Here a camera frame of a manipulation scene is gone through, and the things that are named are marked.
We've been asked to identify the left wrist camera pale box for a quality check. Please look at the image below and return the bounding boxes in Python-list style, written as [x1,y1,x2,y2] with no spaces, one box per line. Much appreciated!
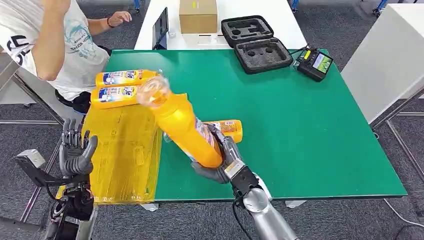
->
[13,149,67,188]

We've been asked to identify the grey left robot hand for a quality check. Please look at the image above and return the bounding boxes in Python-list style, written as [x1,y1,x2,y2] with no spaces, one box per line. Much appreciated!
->
[58,118,99,177]

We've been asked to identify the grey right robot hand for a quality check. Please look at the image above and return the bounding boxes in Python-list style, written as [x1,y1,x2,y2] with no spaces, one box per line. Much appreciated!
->
[191,123,248,185]

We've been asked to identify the green table mat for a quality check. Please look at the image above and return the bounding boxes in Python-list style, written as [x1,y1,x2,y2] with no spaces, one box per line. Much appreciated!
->
[105,48,408,202]

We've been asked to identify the black foam-lined case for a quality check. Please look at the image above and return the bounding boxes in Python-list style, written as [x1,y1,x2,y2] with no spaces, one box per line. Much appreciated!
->
[220,15,294,75]

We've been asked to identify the grey metal table frame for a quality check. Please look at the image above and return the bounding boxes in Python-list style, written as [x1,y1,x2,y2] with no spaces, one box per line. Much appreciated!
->
[369,86,424,183]

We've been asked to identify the white side table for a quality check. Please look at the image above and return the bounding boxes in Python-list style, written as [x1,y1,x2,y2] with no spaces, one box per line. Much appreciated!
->
[341,3,424,125]

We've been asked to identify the brown cardboard box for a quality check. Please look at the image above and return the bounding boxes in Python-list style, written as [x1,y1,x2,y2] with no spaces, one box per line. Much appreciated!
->
[178,0,219,35]

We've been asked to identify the black tablet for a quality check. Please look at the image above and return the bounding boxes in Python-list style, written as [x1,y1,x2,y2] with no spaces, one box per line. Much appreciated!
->
[151,7,170,51]

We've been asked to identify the black controller with screen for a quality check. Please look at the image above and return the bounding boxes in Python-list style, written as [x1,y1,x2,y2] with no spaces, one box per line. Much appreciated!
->
[296,47,334,83]

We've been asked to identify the black controller cable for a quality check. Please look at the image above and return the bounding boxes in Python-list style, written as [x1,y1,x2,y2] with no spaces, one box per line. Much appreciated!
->
[291,45,310,59]

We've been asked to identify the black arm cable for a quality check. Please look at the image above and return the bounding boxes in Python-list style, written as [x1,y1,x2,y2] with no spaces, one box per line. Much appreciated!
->
[231,200,248,240]

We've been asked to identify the orange drink bottle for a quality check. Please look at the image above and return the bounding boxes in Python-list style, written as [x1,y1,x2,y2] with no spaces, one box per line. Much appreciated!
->
[162,119,244,145]
[95,68,163,89]
[136,75,223,169]
[90,84,147,110]

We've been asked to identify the white floor cable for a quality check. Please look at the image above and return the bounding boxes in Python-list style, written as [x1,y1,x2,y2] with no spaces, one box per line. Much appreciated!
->
[383,198,424,229]

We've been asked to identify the yellow plastic sheet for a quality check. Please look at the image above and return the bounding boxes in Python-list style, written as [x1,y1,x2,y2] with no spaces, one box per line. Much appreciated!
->
[81,93,188,205]

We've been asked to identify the person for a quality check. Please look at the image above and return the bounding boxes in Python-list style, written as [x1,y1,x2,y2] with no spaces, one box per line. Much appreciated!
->
[0,0,133,115]

